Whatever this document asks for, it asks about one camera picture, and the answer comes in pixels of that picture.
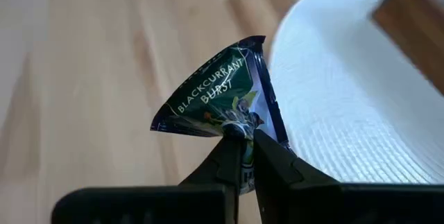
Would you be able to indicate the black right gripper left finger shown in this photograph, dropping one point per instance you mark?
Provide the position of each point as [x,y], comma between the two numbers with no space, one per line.
[225,168]

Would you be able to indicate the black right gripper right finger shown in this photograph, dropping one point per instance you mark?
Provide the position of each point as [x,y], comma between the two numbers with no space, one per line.
[284,189]

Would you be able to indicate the dark blackcurrant tea packet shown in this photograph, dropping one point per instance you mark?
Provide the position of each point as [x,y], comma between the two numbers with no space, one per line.
[215,102]

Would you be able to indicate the wooden three-compartment tea box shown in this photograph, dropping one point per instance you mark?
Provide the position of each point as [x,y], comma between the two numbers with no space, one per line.
[409,26]

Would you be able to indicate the white round woven placemat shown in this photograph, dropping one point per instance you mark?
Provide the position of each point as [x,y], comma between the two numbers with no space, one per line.
[347,95]

